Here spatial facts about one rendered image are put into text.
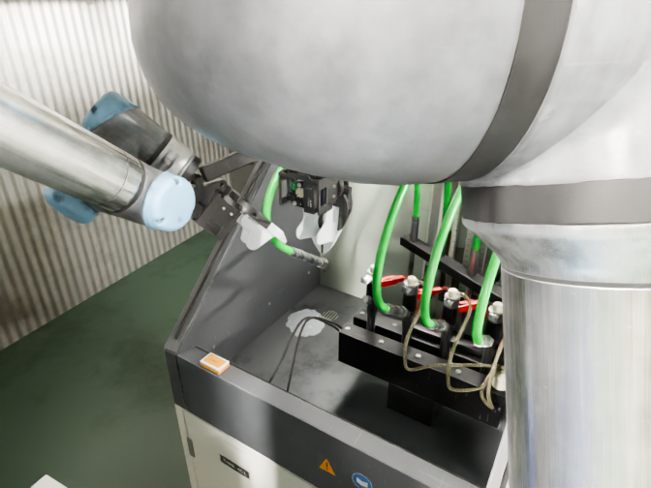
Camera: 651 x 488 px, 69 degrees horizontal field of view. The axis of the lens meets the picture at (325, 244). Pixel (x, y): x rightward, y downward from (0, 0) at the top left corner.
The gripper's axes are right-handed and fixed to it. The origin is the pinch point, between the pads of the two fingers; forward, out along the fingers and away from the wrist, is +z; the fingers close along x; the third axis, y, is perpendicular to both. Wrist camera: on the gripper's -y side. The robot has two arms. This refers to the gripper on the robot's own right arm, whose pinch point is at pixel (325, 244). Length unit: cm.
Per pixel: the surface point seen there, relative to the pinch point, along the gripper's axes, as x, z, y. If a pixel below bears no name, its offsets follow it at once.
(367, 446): 14.3, 29.0, 9.7
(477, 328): 25.9, 6.5, 0.0
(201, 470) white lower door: -28, 64, 11
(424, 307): 18.0, 5.5, 0.5
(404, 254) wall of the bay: -3.3, 23.0, -43.0
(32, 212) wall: -206, 62, -48
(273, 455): -5.0, 42.8, 11.0
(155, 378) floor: -121, 124, -41
